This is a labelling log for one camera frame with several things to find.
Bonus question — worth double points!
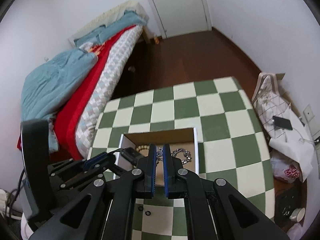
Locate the black smartphone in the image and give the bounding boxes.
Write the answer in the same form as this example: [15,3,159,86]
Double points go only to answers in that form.
[272,116,293,131]

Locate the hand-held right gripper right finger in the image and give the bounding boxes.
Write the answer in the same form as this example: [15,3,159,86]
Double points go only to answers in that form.
[163,144,291,240]

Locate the light blue quilt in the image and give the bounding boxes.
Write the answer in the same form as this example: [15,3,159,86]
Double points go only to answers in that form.
[20,47,98,153]

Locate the silver chain bracelet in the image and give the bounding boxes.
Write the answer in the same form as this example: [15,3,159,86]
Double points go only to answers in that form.
[171,148,193,165]

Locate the white paper sheet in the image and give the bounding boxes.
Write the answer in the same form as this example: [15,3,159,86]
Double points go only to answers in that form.
[269,104,315,183]

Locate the white cardboard box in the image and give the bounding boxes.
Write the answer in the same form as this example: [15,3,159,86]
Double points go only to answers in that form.
[112,127,200,186]

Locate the black smart watch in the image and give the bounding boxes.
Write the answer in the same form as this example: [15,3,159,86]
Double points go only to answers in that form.
[108,147,146,172]

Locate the black bag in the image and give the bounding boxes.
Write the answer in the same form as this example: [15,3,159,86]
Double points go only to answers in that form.
[274,182,307,224]

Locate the white door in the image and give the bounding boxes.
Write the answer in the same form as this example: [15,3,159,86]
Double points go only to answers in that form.
[139,0,212,39]

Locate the wooden bead bracelet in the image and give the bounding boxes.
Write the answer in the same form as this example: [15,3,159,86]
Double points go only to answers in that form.
[135,143,150,156]

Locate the bed with red sheet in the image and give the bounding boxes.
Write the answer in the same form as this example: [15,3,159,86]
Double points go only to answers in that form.
[17,25,137,161]

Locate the white charging cable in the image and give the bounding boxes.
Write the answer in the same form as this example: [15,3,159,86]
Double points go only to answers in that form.
[270,116,320,145]

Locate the white power strip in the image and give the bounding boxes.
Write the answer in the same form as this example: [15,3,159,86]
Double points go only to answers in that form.
[0,189,23,221]

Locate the white cup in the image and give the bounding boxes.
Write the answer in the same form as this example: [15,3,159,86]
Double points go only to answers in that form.
[289,207,306,222]

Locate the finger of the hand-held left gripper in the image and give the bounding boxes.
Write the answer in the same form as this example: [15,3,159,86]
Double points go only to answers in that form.
[48,151,117,178]
[50,166,128,198]

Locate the cream fluffy blanket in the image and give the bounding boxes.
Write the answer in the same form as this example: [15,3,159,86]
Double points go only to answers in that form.
[69,0,148,46]

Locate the light blue pillow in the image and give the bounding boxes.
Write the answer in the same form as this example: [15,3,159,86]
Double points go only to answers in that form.
[73,10,148,48]

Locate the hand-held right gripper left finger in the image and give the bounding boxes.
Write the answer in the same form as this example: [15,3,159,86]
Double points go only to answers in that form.
[30,144,157,240]

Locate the plastic bag with red print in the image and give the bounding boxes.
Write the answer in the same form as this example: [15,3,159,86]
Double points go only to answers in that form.
[271,154,303,181]

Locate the bed with checkered sheet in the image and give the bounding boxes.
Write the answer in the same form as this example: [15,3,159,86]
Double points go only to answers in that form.
[67,0,151,161]

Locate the green white checkered tablecloth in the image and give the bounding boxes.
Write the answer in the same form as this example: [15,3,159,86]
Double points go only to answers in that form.
[86,76,275,240]

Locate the white wall socket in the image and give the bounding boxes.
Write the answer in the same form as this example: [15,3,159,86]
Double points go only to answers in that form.
[303,104,316,132]

